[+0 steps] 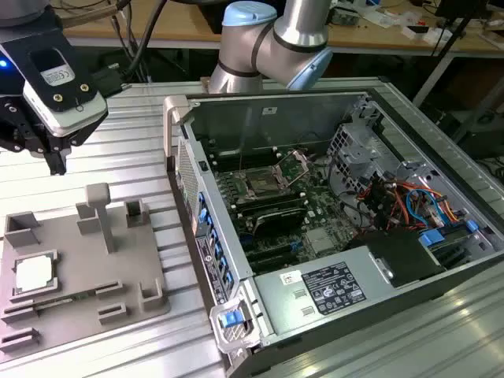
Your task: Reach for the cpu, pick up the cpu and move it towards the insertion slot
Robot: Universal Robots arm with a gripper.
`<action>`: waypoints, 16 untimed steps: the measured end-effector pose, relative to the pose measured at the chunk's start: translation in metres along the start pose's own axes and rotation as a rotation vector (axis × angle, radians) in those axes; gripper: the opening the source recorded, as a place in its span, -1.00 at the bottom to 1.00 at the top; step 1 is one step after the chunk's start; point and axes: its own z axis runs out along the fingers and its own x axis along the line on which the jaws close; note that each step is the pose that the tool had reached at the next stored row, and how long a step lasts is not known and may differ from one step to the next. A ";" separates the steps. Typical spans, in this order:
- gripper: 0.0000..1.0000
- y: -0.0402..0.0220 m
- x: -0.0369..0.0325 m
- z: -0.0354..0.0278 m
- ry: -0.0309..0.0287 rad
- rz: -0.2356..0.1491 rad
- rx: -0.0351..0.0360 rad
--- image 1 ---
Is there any blue disk carrier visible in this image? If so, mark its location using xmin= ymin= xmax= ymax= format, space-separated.
xmin=418 ymin=220 xmax=489 ymax=269

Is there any black RAM slot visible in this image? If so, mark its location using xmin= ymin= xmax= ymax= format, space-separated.
xmin=234 ymin=189 xmax=303 ymax=206
xmin=212 ymin=154 xmax=276 ymax=165
xmin=211 ymin=149 xmax=276 ymax=158
xmin=235 ymin=195 xmax=306 ymax=216

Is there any grey parts rack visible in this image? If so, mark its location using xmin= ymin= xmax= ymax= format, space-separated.
xmin=0 ymin=183 xmax=172 ymax=354

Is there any blue data wire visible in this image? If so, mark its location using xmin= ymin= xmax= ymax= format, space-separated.
xmin=404 ymin=188 xmax=448 ymax=226

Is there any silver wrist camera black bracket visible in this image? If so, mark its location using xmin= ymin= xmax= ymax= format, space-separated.
xmin=0 ymin=9 xmax=109 ymax=139

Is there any green RAM stick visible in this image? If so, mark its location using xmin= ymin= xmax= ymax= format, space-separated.
xmin=33 ymin=291 xmax=98 ymax=310

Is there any blue release latch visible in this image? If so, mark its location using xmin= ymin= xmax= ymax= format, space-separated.
xmin=220 ymin=310 xmax=242 ymax=328

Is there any black graphics card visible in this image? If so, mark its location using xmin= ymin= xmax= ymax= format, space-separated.
xmin=250 ymin=203 xmax=308 ymax=239

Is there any open grey PC case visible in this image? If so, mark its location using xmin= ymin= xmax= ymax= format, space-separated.
xmin=163 ymin=88 xmax=504 ymax=378

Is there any perforated metal drive cage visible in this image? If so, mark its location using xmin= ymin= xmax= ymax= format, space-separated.
xmin=325 ymin=98 xmax=395 ymax=188

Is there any metal socket cover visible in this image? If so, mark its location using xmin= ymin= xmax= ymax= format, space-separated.
xmin=274 ymin=147 xmax=317 ymax=188

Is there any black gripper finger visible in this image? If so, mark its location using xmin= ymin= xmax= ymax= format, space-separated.
xmin=43 ymin=148 xmax=69 ymax=176

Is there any silver CPU green substrate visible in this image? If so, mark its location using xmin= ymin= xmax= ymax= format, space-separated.
xmin=13 ymin=254 xmax=61 ymax=295

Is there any thick black camera cable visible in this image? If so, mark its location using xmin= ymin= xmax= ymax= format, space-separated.
xmin=92 ymin=0 xmax=169 ymax=98

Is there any green motherboard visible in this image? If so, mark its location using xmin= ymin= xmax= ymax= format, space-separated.
xmin=214 ymin=148 xmax=358 ymax=273

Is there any CPU socket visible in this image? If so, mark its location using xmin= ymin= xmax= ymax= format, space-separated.
xmin=244 ymin=168 xmax=285 ymax=198

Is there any wooden desk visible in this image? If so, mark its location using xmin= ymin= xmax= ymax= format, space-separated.
xmin=58 ymin=0 xmax=504 ymax=60

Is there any black monitor stand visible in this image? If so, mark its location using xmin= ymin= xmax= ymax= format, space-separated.
xmin=431 ymin=0 xmax=480 ymax=57

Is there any silver chipset heat sink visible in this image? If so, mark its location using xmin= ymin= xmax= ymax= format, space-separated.
xmin=306 ymin=227 xmax=332 ymax=254

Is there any black plastic shroud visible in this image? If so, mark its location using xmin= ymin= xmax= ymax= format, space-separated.
xmin=344 ymin=229 xmax=449 ymax=288

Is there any grey power supply with label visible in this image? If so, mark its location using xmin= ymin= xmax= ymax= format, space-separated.
xmin=251 ymin=246 xmax=395 ymax=338

